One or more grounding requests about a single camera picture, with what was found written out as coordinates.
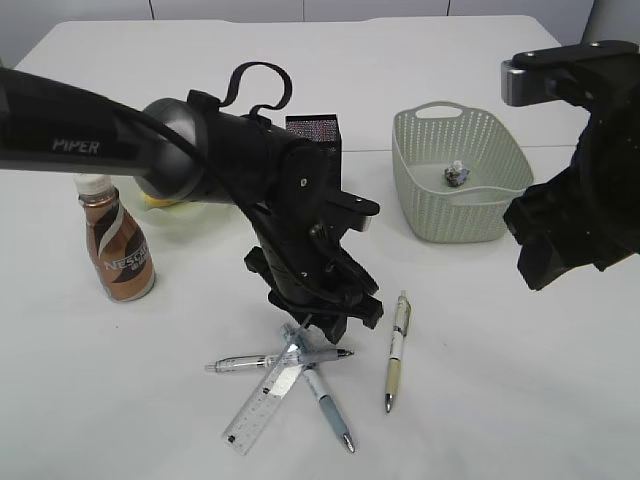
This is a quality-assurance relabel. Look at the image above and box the beige white pen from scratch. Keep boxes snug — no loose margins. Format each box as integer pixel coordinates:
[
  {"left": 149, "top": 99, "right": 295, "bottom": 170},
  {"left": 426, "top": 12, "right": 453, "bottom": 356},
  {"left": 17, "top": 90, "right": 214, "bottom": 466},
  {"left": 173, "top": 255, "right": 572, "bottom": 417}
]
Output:
[{"left": 384, "top": 290, "right": 412, "bottom": 413}]

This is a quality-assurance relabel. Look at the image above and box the brown coffee bottle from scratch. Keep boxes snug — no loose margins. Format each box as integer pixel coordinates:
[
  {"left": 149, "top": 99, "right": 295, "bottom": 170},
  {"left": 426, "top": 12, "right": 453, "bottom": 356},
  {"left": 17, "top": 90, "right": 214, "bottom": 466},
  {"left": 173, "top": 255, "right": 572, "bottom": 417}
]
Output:
[{"left": 73, "top": 174, "right": 156, "bottom": 302}]

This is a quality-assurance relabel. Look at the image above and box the black mesh pen holder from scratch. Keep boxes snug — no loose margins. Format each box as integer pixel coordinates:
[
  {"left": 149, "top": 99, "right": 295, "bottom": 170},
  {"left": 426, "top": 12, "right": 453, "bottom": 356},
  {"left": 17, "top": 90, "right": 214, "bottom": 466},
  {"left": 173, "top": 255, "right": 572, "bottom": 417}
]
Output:
[{"left": 285, "top": 114, "right": 342, "bottom": 190}]

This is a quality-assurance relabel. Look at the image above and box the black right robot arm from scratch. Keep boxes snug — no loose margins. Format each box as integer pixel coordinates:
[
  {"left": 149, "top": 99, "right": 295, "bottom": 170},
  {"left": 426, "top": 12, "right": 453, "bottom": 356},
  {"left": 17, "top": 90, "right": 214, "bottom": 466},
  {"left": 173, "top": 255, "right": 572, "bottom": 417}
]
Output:
[{"left": 501, "top": 40, "right": 639, "bottom": 290}]

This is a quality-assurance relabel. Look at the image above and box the grey green plastic basket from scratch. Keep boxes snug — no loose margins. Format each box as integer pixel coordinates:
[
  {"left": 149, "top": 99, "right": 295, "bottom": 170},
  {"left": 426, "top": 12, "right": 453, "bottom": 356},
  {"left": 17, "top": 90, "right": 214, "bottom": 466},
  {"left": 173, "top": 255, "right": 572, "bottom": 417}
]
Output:
[{"left": 392, "top": 101, "right": 534, "bottom": 244}]

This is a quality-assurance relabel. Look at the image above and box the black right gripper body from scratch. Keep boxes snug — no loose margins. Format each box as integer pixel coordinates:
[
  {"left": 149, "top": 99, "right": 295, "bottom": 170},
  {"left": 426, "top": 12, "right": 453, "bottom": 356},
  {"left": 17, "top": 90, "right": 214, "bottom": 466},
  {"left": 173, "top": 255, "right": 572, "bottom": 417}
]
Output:
[{"left": 502, "top": 169, "right": 640, "bottom": 292}]

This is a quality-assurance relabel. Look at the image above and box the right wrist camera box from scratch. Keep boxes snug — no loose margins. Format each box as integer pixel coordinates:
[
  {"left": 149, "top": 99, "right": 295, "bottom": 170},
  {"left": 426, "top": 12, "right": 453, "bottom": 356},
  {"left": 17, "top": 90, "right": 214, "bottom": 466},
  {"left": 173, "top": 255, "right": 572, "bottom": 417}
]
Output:
[{"left": 501, "top": 40, "right": 639, "bottom": 109}]

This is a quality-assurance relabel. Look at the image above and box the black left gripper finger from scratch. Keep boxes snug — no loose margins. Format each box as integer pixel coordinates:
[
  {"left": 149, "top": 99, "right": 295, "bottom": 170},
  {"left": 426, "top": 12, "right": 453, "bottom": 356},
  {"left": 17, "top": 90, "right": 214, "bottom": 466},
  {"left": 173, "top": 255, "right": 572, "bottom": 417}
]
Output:
[{"left": 319, "top": 315, "right": 348, "bottom": 344}]

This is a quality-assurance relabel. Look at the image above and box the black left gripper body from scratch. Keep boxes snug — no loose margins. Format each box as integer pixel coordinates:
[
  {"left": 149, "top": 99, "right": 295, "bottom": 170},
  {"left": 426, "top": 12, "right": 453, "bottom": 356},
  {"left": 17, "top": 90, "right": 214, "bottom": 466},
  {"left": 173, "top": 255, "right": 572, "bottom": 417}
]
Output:
[{"left": 242, "top": 199, "right": 383, "bottom": 329}]

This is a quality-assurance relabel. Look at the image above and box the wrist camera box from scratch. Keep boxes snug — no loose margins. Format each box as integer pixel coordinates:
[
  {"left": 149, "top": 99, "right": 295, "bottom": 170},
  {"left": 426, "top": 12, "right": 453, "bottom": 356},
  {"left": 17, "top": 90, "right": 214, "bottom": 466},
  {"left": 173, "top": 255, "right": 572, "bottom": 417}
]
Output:
[
  {"left": 326, "top": 190, "right": 380, "bottom": 233},
  {"left": 501, "top": 40, "right": 639, "bottom": 109}
]

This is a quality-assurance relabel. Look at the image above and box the clear plastic ruler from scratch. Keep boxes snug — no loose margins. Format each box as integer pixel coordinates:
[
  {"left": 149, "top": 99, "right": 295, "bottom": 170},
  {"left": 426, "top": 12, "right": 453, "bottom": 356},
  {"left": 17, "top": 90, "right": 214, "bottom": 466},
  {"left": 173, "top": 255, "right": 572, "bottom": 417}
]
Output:
[{"left": 222, "top": 327, "right": 304, "bottom": 456}]

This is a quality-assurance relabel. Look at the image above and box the pale green glass plate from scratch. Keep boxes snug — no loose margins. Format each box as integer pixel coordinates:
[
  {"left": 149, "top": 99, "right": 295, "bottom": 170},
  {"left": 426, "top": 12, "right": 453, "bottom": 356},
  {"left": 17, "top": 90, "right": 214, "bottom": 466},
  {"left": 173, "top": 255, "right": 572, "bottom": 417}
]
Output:
[{"left": 114, "top": 176, "right": 233, "bottom": 229}]

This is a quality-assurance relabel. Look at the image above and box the yellow bread roll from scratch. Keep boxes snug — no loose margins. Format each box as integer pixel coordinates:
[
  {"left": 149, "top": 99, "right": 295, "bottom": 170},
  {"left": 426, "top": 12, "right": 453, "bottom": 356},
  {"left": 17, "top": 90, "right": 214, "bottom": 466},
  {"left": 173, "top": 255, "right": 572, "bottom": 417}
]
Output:
[{"left": 142, "top": 193, "right": 181, "bottom": 209}]

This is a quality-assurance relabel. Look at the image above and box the blue paper ball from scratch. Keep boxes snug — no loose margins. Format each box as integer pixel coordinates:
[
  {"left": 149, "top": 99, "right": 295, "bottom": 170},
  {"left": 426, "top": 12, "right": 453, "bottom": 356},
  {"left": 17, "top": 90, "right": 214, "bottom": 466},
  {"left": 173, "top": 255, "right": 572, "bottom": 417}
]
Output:
[{"left": 444, "top": 160, "right": 470, "bottom": 188}]

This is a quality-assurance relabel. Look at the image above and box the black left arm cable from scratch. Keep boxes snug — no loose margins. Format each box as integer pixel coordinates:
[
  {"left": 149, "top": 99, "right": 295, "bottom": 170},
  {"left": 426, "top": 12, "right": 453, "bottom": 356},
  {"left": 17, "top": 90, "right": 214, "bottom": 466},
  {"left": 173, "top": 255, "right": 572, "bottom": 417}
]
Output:
[{"left": 219, "top": 61, "right": 294, "bottom": 119}]

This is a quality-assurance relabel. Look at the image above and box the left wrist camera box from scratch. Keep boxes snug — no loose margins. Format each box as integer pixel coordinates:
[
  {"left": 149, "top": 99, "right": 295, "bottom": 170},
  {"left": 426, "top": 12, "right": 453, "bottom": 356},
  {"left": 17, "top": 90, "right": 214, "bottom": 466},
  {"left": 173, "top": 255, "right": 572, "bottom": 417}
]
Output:
[{"left": 326, "top": 190, "right": 380, "bottom": 233}]

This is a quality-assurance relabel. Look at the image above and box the silver grey pen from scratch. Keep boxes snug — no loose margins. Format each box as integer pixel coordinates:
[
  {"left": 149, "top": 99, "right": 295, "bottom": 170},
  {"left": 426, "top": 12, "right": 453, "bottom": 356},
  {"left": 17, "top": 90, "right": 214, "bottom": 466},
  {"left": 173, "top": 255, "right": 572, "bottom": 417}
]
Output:
[{"left": 204, "top": 349, "right": 354, "bottom": 374}]

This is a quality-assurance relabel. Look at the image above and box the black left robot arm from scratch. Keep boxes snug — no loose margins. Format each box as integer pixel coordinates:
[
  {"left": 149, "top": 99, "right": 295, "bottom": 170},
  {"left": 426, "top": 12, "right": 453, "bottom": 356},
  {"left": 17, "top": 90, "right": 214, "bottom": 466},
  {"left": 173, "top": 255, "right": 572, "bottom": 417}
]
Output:
[{"left": 1, "top": 67, "right": 383, "bottom": 343}]

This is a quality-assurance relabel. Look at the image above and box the light blue pen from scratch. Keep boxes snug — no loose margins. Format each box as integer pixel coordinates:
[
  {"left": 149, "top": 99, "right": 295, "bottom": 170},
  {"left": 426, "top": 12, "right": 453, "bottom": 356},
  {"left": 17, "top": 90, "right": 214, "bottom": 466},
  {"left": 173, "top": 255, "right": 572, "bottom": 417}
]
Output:
[{"left": 281, "top": 324, "right": 356, "bottom": 453}]

